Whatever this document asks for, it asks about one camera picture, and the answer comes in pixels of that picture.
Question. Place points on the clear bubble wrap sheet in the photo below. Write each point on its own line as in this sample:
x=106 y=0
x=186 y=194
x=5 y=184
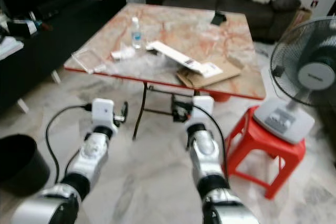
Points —
x=144 y=65

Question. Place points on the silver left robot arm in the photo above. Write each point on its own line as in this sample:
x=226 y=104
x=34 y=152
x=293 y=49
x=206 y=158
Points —
x=92 y=153

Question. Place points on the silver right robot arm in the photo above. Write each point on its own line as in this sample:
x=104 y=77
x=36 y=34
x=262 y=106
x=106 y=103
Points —
x=205 y=153

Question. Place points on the black round rubbish bin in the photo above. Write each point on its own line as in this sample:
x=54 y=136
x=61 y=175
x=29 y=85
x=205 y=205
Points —
x=23 y=163

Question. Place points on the long flat white box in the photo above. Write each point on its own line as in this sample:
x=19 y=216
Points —
x=184 y=59

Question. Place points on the brown cardboard sheet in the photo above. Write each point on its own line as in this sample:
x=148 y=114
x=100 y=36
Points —
x=220 y=74

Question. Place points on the small white packet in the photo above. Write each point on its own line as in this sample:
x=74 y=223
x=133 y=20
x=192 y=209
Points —
x=122 y=54

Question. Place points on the clear plastic tray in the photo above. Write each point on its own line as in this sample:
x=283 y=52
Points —
x=86 y=60

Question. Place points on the marble top metal leg table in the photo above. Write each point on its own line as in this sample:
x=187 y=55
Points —
x=189 y=30

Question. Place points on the clear plastic water bottle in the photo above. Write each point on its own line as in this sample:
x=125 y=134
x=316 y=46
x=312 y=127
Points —
x=136 y=33

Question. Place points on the red plastic stool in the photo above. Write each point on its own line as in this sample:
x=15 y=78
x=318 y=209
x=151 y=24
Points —
x=262 y=150

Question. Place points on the long black cabinet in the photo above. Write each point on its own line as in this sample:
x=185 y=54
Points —
x=63 y=35

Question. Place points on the small black object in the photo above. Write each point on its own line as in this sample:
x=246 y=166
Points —
x=219 y=18

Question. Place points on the grey white electric fan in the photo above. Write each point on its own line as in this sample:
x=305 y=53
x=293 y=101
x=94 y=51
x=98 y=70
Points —
x=283 y=121

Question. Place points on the black white small box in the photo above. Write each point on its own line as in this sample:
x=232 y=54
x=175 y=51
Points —
x=26 y=26

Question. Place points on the white paper stack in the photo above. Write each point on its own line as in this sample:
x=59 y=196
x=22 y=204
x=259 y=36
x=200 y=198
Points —
x=9 y=46

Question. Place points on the brown cardboard box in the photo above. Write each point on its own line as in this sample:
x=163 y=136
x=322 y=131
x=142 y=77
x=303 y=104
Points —
x=297 y=19

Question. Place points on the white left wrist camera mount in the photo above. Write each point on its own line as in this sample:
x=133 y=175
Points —
x=104 y=113

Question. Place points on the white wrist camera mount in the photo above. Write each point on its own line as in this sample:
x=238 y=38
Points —
x=203 y=106
x=104 y=113

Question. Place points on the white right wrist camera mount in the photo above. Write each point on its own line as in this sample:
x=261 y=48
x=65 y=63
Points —
x=203 y=106

